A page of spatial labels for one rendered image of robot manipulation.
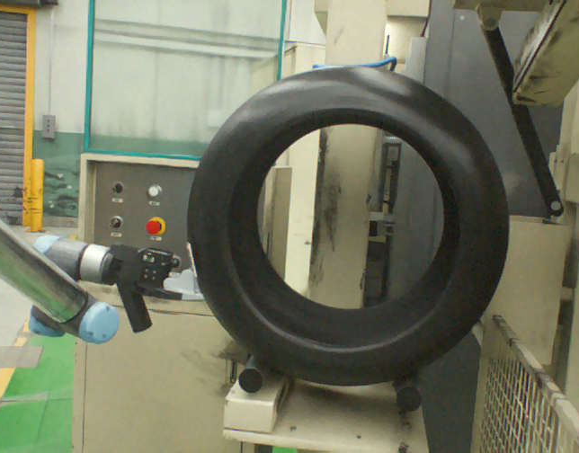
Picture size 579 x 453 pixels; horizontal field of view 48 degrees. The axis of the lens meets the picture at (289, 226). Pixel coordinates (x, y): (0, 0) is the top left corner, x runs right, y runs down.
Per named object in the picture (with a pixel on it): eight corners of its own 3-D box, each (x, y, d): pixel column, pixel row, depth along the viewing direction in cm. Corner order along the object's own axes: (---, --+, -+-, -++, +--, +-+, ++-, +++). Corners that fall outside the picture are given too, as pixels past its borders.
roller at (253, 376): (267, 324, 151) (286, 318, 150) (272, 342, 151) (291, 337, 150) (234, 372, 116) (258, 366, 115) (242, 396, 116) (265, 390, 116)
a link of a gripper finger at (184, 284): (210, 276, 123) (164, 266, 125) (205, 306, 124) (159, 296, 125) (215, 273, 127) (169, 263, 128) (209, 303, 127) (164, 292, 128)
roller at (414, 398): (389, 335, 147) (409, 332, 146) (394, 355, 147) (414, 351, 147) (393, 389, 113) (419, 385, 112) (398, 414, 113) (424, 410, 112)
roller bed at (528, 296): (468, 333, 159) (480, 212, 156) (530, 340, 157) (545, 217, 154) (480, 358, 140) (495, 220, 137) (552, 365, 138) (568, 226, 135)
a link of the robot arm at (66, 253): (41, 273, 135) (51, 234, 135) (91, 285, 134) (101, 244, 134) (22, 272, 127) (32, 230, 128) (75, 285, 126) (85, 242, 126)
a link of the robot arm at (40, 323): (47, 341, 122) (61, 283, 123) (17, 327, 129) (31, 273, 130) (83, 342, 128) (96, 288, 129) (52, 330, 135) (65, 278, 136)
